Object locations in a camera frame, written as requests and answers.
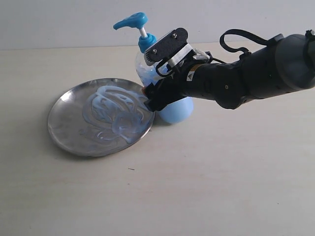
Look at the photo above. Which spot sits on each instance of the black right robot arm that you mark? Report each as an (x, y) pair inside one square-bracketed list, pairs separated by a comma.
[(284, 64)]

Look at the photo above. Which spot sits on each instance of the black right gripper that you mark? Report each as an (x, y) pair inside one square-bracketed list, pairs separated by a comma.
[(190, 79)]

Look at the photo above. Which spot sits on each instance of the round steel plate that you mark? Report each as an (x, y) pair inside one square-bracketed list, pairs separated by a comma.
[(68, 129)]

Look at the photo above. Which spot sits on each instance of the clear pump bottle blue lotion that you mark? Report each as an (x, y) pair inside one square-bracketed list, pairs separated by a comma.
[(175, 112)]

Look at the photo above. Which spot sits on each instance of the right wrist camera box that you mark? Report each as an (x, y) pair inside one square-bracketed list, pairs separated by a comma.
[(167, 46)]

